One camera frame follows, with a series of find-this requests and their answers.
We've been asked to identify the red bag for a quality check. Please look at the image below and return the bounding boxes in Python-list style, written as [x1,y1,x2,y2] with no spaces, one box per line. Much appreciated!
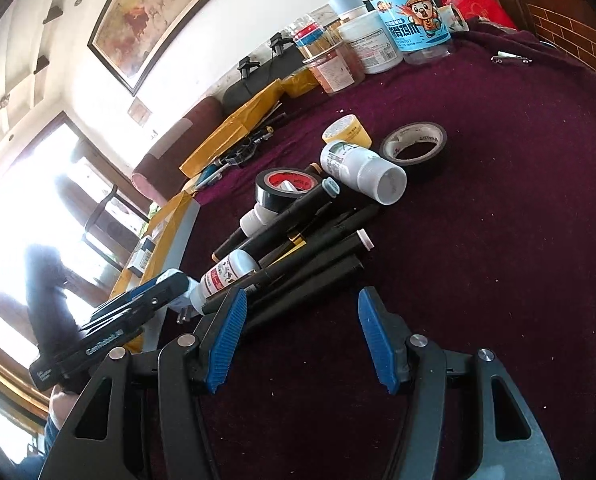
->
[440,0,516,31]

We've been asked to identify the dark wooden chair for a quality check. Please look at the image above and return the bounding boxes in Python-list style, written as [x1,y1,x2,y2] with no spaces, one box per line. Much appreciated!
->
[80,185,151,261]

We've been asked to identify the clear jar cartoon label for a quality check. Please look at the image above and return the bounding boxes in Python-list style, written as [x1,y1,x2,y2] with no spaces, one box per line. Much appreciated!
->
[363,0,456,66]

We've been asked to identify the large yellow taped cardboard tray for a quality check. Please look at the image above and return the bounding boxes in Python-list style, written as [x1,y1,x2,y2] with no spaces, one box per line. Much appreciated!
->
[109,190,201,356]

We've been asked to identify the small white printed cup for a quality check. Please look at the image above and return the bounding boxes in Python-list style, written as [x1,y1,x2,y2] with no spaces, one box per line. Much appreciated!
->
[440,4,471,33]

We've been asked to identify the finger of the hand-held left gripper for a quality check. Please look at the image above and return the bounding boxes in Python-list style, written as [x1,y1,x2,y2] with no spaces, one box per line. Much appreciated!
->
[90,269,189,313]
[80,304,157,342]

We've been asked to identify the pale blue lidded cup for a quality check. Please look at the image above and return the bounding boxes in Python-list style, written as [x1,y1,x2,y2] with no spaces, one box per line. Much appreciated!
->
[329,0,369,20]

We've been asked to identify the brick pattern box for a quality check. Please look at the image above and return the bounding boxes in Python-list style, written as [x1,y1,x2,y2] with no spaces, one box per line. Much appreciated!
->
[522,0,596,86]

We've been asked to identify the white bottle green label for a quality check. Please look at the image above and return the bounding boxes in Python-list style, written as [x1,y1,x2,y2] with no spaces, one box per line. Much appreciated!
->
[319,140,409,206]

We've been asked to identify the small yellow taped cardboard box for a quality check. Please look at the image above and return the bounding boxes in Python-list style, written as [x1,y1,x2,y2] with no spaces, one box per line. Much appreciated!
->
[179,79,283,178]

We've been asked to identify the white bottle red label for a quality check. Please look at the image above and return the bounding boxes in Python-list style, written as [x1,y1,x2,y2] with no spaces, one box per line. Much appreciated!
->
[190,249,259,313]

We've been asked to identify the black sofa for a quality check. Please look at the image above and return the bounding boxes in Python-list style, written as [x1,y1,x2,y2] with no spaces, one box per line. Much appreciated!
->
[222,42,319,111]

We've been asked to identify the small brown wall plaque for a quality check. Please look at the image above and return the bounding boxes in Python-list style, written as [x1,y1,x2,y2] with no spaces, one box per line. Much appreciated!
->
[128,97,153,126]

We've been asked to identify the clear jar orange label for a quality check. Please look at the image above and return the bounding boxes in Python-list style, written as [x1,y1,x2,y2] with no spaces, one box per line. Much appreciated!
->
[303,45,366,96]

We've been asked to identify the black clamp mount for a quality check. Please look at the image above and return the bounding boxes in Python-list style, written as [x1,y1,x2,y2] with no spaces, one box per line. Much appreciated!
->
[269,32,296,56]
[238,57,263,80]

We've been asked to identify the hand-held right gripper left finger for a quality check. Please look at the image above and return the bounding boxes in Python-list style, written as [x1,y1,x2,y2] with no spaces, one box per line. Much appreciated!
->
[38,287,251,480]

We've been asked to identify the framed wall painting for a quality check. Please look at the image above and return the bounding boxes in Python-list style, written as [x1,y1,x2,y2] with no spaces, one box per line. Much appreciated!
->
[87,0,259,97]

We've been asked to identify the small metal clip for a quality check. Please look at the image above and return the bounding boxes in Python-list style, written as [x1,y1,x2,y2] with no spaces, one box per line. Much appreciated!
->
[490,51,533,67]

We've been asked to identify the blue small tool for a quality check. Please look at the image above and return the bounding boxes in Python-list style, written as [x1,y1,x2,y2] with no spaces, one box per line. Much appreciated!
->
[195,165,229,191]

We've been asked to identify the yellow round jar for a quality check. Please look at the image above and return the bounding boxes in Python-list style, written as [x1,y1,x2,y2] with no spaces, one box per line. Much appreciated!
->
[322,115,371,147]

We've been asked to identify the small yellow taped packet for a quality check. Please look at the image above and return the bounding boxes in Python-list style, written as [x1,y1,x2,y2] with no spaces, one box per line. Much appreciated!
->
[283,67,319,98]

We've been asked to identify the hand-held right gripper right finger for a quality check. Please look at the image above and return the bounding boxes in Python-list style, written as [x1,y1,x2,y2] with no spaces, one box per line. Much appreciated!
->
[357,286,562,480]

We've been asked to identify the black tape roll white core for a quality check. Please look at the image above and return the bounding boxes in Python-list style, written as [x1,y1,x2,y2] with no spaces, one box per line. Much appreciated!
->
[379,122,449,181]

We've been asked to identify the white plastic jar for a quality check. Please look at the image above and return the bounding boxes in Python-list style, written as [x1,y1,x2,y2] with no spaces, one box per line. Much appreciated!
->
[339,10,403,75]

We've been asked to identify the black tape roll red core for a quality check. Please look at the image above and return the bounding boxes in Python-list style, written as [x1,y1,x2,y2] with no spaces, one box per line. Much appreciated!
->
[255,167,321,211]

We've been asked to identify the clear toothpick jar coloured lids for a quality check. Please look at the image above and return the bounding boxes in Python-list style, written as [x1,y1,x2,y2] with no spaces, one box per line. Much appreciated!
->
[290,14,346,61]

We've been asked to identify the blue and white carton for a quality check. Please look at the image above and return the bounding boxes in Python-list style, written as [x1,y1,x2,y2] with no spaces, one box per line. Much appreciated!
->
[128,237,157,277]

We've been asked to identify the black plastic holder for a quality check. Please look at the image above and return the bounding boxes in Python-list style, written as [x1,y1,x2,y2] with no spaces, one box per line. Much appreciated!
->
[223,132,273,168]

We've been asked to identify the maroon armchair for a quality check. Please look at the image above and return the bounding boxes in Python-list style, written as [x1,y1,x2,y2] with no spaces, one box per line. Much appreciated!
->
[130,96,226,207]

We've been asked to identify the black marker grey cap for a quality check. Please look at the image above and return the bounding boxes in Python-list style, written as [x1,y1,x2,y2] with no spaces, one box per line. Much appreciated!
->
[212,177,341,262]

